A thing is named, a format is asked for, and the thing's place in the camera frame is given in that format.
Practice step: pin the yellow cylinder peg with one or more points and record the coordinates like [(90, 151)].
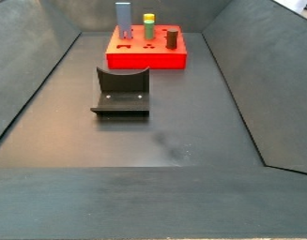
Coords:
[(149, 17)]

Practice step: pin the blue arch block peg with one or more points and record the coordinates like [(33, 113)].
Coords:
[(125, 19)]

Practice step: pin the brown octagonal peg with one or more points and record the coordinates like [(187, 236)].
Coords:
[(172, 38)]

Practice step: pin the red peg board base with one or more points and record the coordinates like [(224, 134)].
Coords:
[(138, 53)]

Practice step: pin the black curved fixture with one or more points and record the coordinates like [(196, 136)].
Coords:
[(125, 93)]

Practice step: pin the green cylinder peg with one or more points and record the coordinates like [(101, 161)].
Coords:
[(149, 29)]

